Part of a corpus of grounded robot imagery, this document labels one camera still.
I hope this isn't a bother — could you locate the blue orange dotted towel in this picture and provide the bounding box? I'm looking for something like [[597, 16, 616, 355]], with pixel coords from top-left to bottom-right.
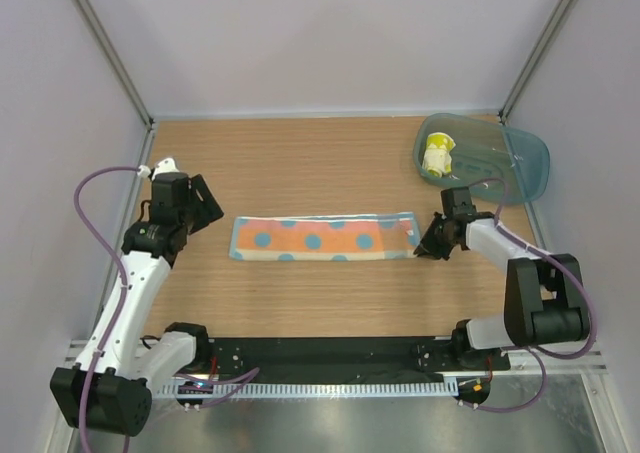
[[229, 212, 421, 262]]

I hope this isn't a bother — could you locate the yellow green patterned towel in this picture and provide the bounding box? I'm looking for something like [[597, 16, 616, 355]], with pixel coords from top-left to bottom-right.
[[422, 132, 456, 178]]

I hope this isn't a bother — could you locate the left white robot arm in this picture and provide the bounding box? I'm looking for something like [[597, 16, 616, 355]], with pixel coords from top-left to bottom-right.
[[50, 172, 224, 437]]

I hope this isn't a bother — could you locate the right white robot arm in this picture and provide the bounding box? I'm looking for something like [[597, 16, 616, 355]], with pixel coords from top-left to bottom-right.
[[414, 212, 597, 369]]

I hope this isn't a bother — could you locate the clear blue plastic tray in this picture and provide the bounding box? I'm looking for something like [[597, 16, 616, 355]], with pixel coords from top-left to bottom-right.
[[412, 113, 550, 205]]

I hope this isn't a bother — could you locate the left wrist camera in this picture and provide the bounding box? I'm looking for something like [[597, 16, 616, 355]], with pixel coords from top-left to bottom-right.
[[151, 172, 190, 208]]

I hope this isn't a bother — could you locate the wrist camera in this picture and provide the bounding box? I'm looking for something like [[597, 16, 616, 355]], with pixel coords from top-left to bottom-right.
[[151, 172, 190, 208], [441, 186, 477, 218]]

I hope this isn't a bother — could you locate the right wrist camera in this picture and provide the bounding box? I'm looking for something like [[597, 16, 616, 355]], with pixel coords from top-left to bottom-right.
[[441, 186, 477, 218]]

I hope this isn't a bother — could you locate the white slotted cable duct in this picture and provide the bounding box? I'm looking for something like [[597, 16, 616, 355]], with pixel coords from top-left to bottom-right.
[[155, 377, 459, 401]]

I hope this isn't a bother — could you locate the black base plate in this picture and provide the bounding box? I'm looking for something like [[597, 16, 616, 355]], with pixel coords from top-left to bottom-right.
[[184, 336, 511, 376]]

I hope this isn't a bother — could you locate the front aluminium rail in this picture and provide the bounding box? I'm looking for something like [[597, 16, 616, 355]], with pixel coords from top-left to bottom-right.
[[58, 337, 608, 380]]

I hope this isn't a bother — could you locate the left aluminium frame post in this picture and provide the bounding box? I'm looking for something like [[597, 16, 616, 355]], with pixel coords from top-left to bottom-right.
[[58, 0, 155, 130]]

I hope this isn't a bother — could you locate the aluminium frame post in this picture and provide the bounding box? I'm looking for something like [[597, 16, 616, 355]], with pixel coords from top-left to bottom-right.
[[498, 0, 579, 125], [58, 0, 155, 130]]

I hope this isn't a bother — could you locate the right aluminium frame post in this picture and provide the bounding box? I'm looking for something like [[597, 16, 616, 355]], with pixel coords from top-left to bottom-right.
[[498, 0, 579, 125]]

